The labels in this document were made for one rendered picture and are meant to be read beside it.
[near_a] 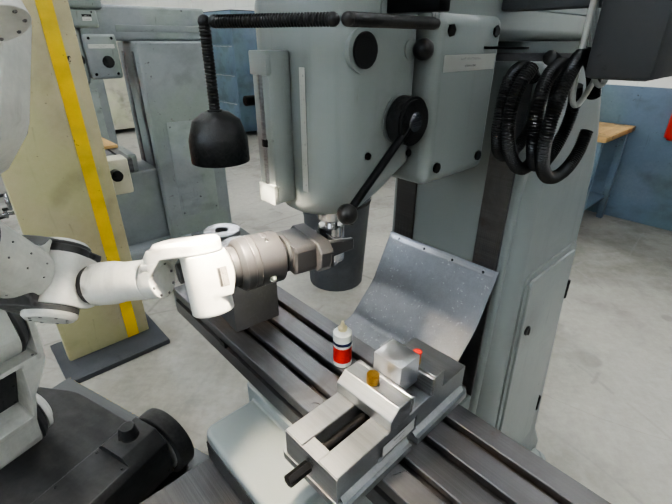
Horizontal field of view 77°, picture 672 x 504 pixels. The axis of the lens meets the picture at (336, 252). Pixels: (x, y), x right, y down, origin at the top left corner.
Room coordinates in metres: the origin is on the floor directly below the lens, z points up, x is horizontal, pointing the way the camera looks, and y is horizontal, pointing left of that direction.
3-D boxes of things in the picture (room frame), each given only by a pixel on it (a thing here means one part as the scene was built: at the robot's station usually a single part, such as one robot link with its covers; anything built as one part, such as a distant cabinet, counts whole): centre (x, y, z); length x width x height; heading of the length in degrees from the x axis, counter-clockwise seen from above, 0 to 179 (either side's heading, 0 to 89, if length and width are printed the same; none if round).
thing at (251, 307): (0.94, 0.26, 1.03); 0.22 x 0.12 x 0.20; 38
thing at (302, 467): (0.41, 0.06, 0.98); 0.04 x 0.02 x 0.02; 134
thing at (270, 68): (0.62, 0.09, 1.45); 0.04 x 0.04 x 0.21; 43
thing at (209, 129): (0.53, 0.15, 1.46); 0.07 x 0.07 x 0.06
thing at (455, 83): (0.83, -0.14, 1.47); 0.24 x 0.19 x 0.26; 43
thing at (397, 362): (0.57, -0.11, 1.05); 0.06 x 0.05 x 0.06; 44
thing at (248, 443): (0.69, 0.01, 0.79); 0.50 x 0.35 x 0.12; 133
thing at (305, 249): (0.65, 0.09, 1.23); 0.13 x 0.12 x 0.10; 33
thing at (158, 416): (0.86, 0.51, 0.50); 0.20 x 0.05 x 0.20; 62
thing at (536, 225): (1.11, -0.44, 0.78); 0.50 x 0.46 x 1.56; 133
